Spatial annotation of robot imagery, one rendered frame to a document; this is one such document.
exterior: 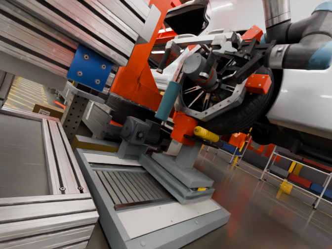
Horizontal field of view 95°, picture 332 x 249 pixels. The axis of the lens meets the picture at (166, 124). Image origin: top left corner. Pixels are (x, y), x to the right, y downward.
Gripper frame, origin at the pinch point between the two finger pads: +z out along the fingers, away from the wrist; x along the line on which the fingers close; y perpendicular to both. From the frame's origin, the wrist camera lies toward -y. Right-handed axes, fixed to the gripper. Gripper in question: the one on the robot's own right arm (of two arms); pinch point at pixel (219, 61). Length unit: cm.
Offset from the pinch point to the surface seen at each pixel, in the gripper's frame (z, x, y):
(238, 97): -5.2, -20.4, -7.7
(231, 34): 0.7, -1.4, 13.5
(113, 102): 103, -9, -39
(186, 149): 21, -35, -47
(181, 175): 10, -25, -62
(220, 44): 2.0, 1.3, 7.4
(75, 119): 81, 22, -60
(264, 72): -8.8, -28.8, 10.6
